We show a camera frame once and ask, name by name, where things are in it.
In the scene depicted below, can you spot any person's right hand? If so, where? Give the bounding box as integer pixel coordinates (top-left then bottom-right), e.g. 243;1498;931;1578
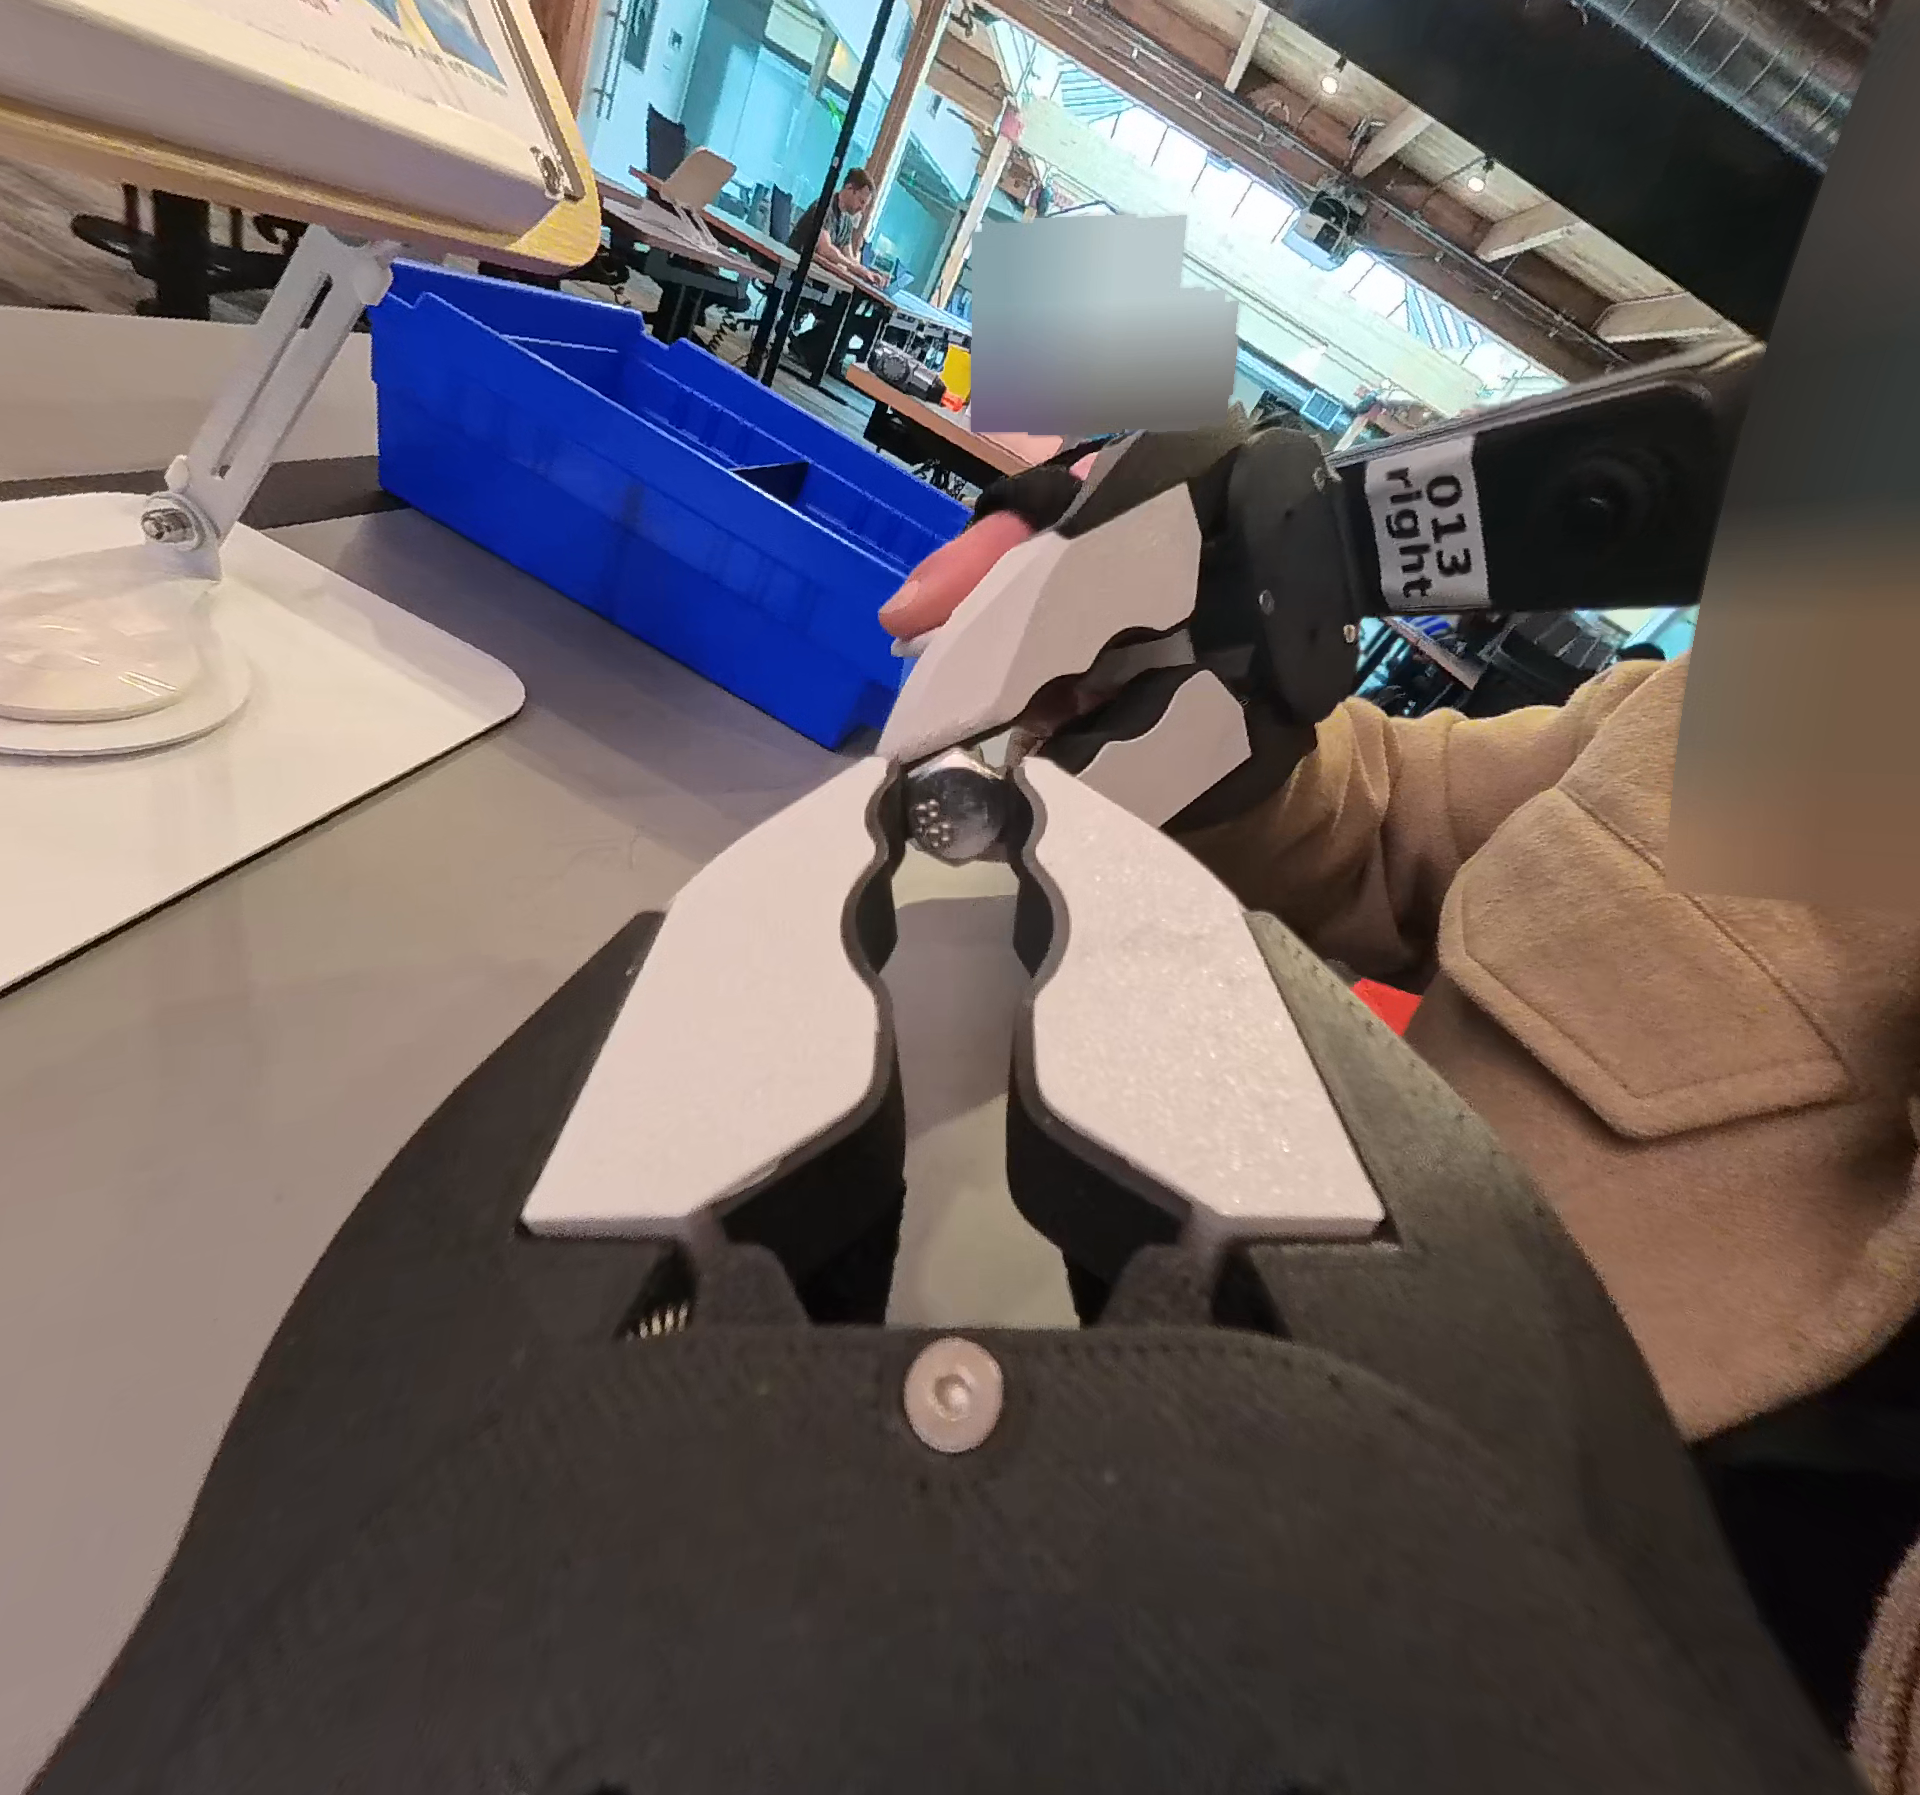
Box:
876;520;1043;643

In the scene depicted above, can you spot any wooden work table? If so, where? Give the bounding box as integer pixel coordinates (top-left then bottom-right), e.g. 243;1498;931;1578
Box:
847;362;1052;478

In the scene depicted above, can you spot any person's black inner garment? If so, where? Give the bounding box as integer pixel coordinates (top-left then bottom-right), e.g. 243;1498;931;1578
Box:
1696;1419;1920;1723

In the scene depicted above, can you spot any person's right forearm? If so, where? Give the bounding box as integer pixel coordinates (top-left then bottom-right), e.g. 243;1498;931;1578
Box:
1185;695;1516;992

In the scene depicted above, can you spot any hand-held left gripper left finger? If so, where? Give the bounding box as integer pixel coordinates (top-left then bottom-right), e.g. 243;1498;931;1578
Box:
518;756;907;1327

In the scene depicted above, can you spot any wooden office table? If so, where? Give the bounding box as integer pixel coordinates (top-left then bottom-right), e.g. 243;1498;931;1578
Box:
600;166;934;379

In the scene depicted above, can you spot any silver spiral air duct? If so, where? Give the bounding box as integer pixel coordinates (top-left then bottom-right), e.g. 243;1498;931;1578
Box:
1486;0;1894;147

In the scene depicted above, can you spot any black steel beam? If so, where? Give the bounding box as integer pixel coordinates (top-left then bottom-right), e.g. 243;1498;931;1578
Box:
1081;0;1876;252

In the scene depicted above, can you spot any person's beige coat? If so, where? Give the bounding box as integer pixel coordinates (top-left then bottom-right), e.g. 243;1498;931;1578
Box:
1402;654;1920;1795

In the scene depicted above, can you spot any long blue plastic bin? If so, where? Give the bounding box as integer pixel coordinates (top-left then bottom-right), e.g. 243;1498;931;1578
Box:
368;257;977;747

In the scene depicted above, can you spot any grey desk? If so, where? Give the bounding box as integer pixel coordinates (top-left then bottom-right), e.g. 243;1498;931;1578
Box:
0;301;1052;1795

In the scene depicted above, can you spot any steel hex bolt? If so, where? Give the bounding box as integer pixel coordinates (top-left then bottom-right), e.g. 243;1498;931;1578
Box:
903;756;1015;866

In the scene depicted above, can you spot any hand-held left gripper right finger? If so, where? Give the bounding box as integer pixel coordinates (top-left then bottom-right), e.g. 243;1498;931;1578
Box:
1007;763;1389;1327

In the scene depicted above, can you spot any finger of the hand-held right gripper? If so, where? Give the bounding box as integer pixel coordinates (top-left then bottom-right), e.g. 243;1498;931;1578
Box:
1072;667;1258;831
876;493;1205;763

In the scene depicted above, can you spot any clear sign stand white base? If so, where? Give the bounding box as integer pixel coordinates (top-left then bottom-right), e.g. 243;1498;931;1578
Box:
0;226;528;992

